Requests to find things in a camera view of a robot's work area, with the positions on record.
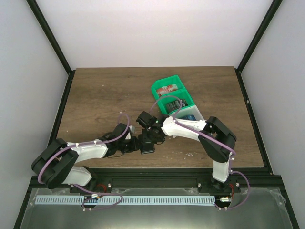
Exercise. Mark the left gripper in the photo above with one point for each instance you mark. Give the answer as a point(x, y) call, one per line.
point(135, 146)

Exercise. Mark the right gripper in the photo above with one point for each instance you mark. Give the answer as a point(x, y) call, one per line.
point(145, 138)

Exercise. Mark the black card holder wallet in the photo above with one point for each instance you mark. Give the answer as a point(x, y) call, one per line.
point(145, 146)

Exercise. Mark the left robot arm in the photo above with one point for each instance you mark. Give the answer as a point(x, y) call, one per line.
point(56, 164)

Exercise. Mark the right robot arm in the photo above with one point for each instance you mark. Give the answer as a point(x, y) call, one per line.
point(217, 140)

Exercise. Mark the dark green credit cards stack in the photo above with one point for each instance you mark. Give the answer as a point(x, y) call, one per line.
point(174, 105)

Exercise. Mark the blue credit cards stack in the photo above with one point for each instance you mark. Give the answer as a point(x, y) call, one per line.
point(189, 117)

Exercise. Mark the red credit cards stack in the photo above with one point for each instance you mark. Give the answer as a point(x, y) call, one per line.
point(166, 89)

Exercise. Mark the green bin middle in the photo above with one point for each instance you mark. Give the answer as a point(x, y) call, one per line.
point(172, 96)

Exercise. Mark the green bin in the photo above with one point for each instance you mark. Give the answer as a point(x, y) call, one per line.
point(172, 96)
point(166, 85)

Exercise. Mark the green bin left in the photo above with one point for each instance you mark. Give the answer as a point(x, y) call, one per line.
point(166, 85)

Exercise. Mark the white bin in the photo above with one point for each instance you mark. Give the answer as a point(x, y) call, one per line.
point(190, 111)

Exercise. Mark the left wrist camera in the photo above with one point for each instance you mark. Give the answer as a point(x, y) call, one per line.
point(130, 132)

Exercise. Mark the black aluminium frame rail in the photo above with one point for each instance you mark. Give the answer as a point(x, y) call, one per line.
point(106, 179)

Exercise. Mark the light blue cable duct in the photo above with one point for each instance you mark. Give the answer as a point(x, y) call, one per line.
point(126, 200)

